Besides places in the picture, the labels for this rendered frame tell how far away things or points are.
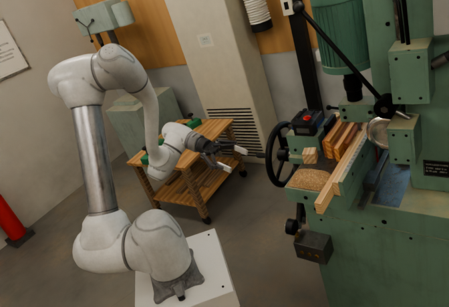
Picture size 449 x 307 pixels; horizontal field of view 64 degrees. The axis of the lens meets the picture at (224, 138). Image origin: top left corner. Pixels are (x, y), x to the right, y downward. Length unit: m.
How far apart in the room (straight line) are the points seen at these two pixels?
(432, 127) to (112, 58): 0.98
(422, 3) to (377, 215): 0.65
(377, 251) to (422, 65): 0.69
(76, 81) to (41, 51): 2.59
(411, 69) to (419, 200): 0.45
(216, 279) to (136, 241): 0.31
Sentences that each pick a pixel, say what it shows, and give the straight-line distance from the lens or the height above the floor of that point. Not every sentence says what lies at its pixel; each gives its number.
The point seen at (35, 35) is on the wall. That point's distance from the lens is 3.88.
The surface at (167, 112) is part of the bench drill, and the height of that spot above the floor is 0.51.
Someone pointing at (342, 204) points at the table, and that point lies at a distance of 1.18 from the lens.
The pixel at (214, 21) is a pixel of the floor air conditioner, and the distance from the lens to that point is 2.68.
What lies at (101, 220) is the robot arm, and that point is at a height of 0.99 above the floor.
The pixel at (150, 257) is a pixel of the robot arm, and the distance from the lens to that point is 1.24.
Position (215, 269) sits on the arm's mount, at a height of 0.68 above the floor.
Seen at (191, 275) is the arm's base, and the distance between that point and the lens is 1.34.
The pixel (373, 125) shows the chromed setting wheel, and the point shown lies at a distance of 1.19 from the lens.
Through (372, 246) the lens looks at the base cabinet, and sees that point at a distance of 1.41.
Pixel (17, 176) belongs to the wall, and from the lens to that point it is 3.75.
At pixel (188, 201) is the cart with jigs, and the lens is 2.65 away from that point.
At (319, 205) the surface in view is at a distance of 1.09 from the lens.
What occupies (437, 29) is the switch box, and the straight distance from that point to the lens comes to 1.00.
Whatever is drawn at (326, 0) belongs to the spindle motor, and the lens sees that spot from 1.14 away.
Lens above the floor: 1.63
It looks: 26 degrees down
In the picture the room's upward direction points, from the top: 19 degrees counter-clockwise
